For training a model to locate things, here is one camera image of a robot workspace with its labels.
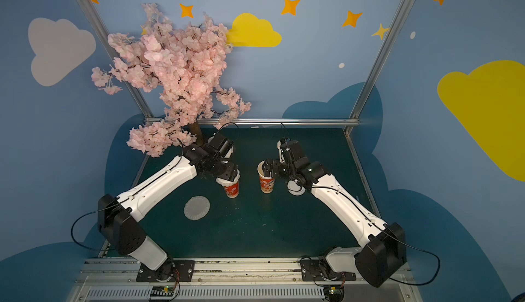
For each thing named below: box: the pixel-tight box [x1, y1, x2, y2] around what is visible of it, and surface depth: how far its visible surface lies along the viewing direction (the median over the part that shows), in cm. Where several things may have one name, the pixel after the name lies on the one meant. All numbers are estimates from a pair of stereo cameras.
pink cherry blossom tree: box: [90, 2, 251, 158], surface depth 77 cm
